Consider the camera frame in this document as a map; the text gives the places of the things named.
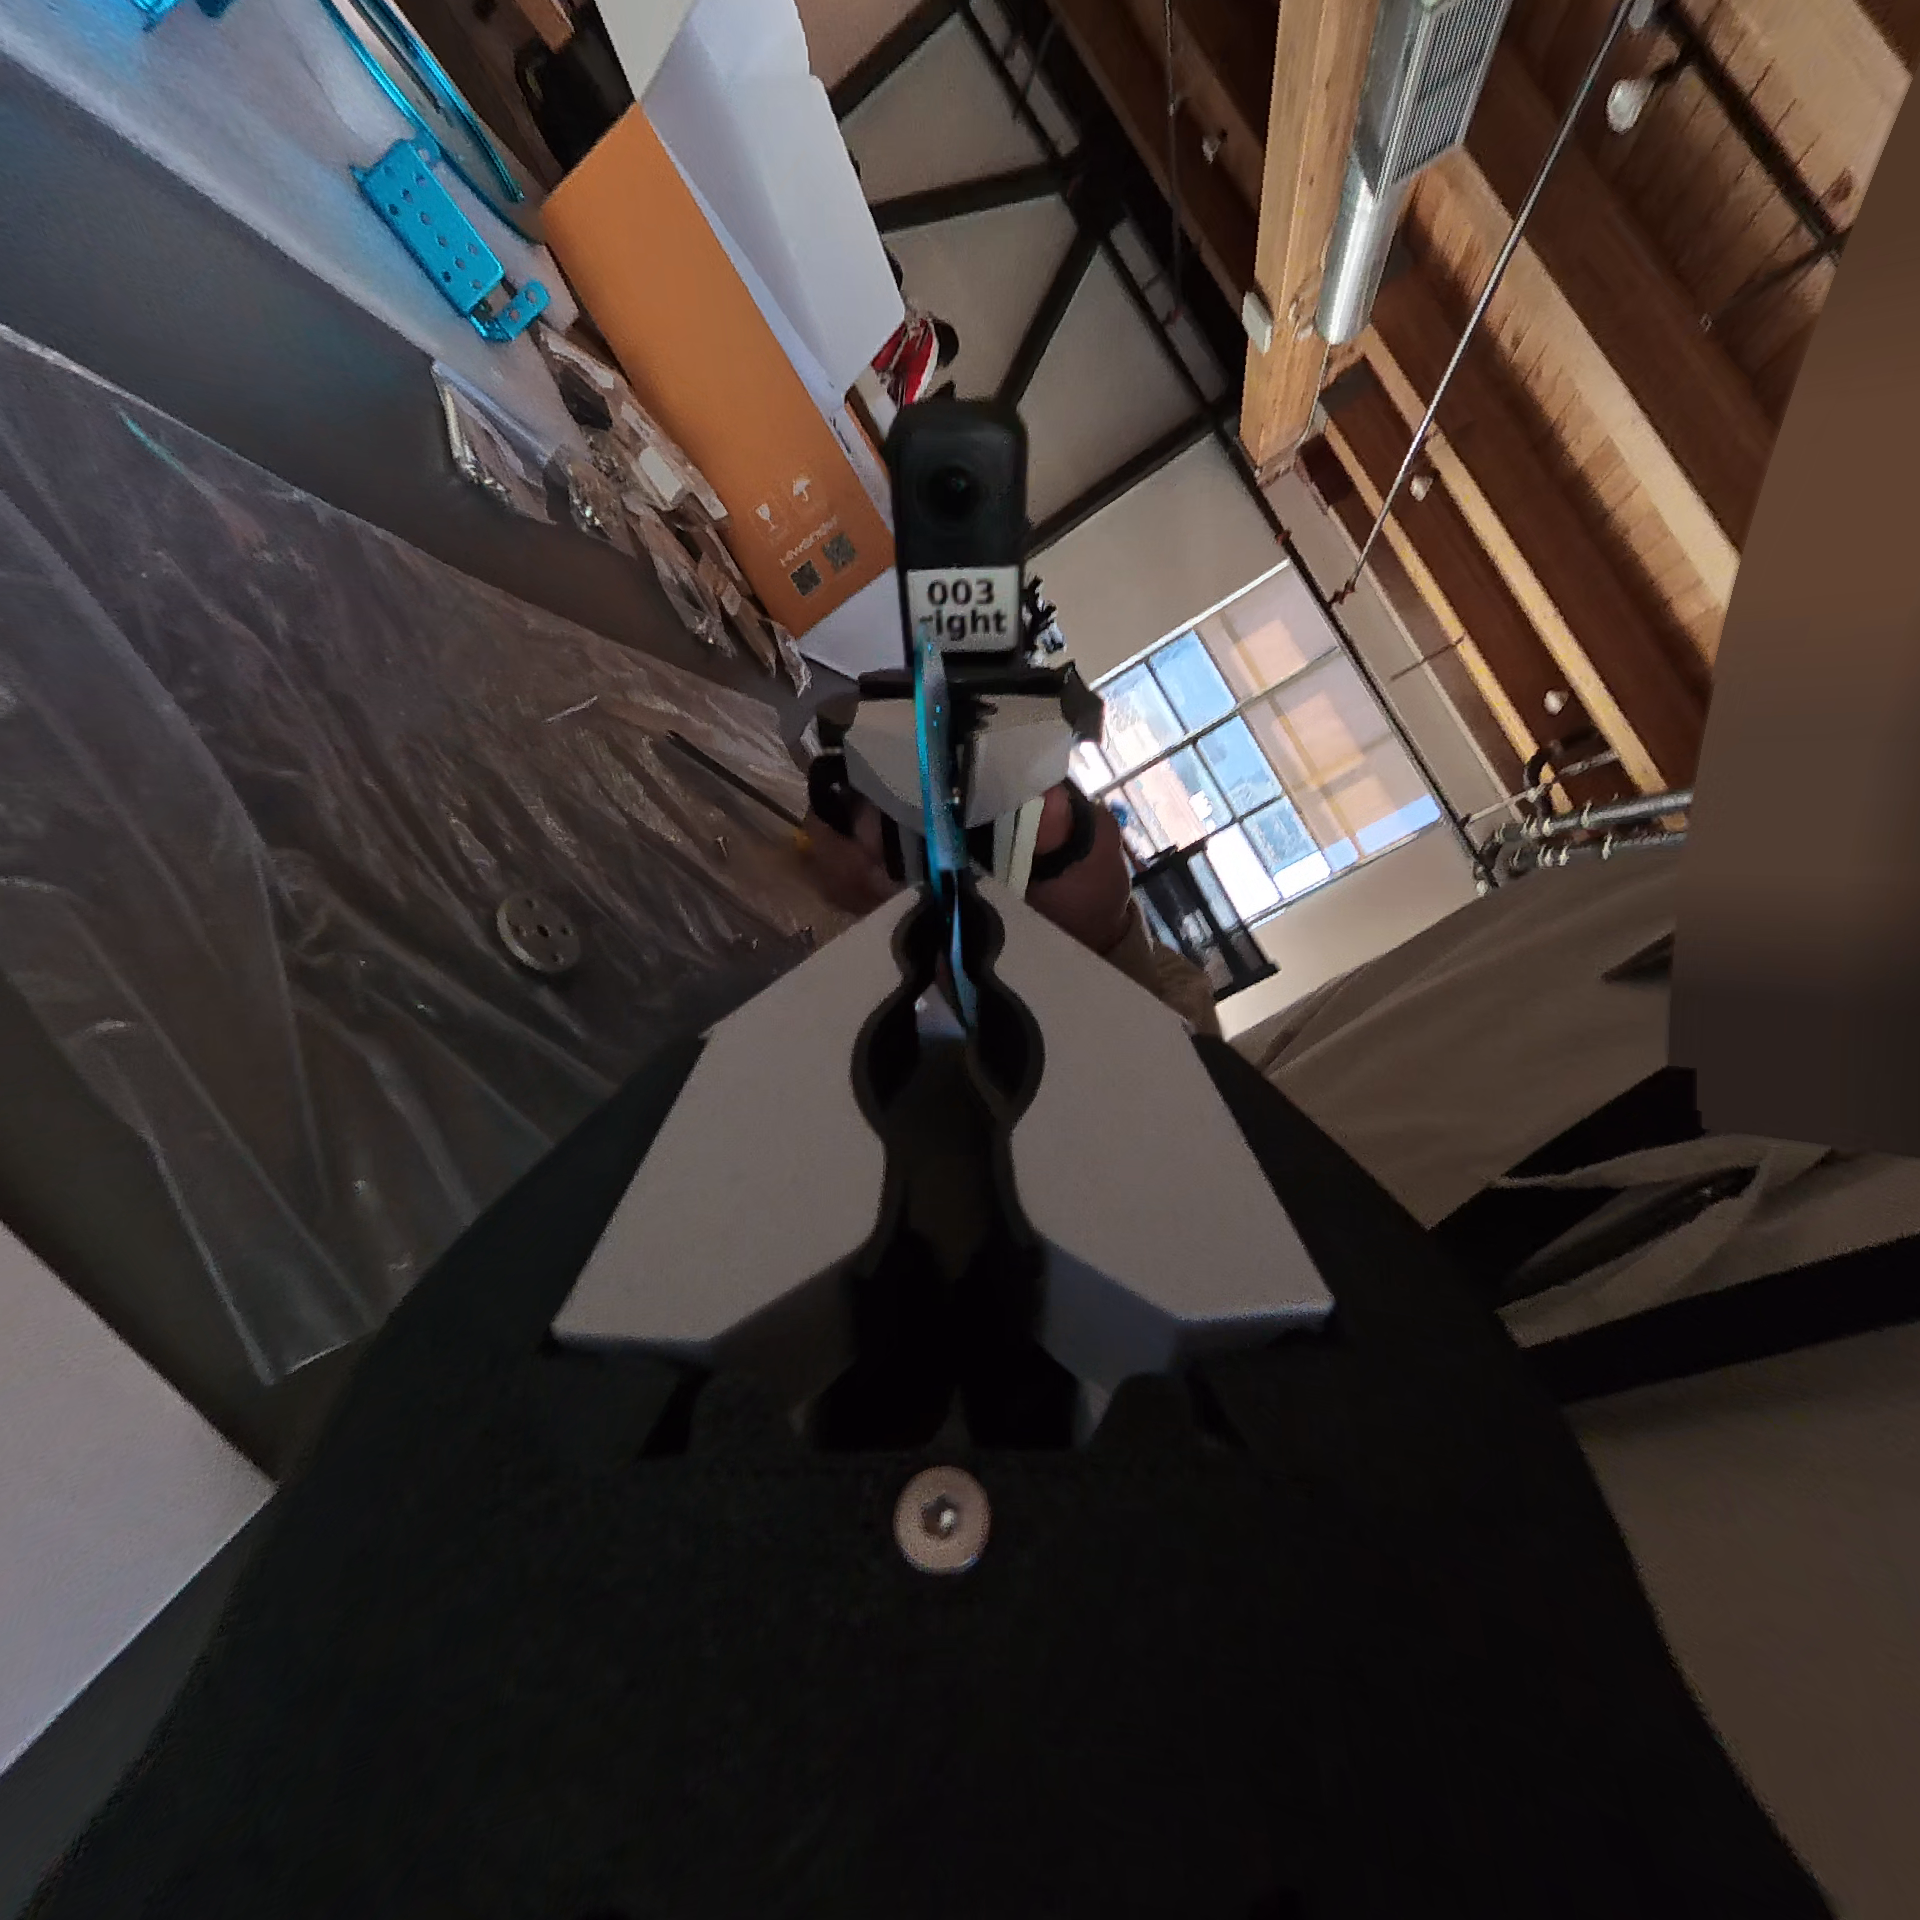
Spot person's right forearm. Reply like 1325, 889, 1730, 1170
1102, 900, 1225, 1042

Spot black insulated pipes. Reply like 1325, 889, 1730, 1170
1472, 787, 1697, 893

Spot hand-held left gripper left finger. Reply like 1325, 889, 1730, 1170
550, 881, 942, 1368

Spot blue perforated metal bracket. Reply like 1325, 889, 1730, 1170
355, 136, 553, 349

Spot blue round metal plate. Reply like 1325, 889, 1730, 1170
905, 630, 979, 1037

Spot person's right hand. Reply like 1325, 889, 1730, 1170
1033, 787, 1142, 964

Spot orange white cardboard box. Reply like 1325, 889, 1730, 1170
537, 0, 910, 642

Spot large window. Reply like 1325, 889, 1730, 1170
1072, 563, 1450, 933

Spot clear plastic bag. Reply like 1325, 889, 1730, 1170
0, 323, 902, 1388

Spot wooden beam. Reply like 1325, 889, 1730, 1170
1237, 0, 1384, 471

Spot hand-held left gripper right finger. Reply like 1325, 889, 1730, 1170
957, 867, 1336, 1388

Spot assembly guide booklet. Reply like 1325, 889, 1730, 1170
0, 1220, 281, 1786

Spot silver ventilation duct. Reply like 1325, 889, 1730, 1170
1318, 0, 1515, 349

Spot pile of small parts bags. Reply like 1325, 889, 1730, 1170
430, 323, 823, 696

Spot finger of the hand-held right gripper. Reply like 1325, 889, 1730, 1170
839, 696, 929, 823
957, 707, 1079, 830

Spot orange handled screwdriver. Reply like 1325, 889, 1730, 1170
667, 731, 819, 857

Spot small round silver flange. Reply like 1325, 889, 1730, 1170
496, 889, 588, 980

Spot white foam sheet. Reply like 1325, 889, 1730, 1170
0, 0, 543, 376

